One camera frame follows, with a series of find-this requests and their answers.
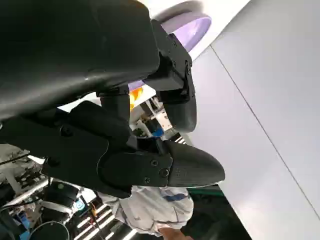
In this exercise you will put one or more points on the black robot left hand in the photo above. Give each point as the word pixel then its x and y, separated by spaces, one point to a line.
pixel 62 50

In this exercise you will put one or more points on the lilac plate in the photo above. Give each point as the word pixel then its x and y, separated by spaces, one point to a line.
pixel 192 27

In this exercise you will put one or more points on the white workshop desk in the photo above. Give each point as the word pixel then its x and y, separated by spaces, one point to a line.
pixel 17 175

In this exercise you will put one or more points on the black workshop machine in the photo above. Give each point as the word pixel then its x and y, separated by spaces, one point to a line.
pixel 60 197

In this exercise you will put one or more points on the round black workshop object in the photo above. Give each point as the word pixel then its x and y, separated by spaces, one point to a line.
pixel 50 231

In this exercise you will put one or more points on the person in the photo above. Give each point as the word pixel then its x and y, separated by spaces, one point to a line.
pixel 150 210

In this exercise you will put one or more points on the person's hand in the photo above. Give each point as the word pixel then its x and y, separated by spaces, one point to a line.
pixel 172 233

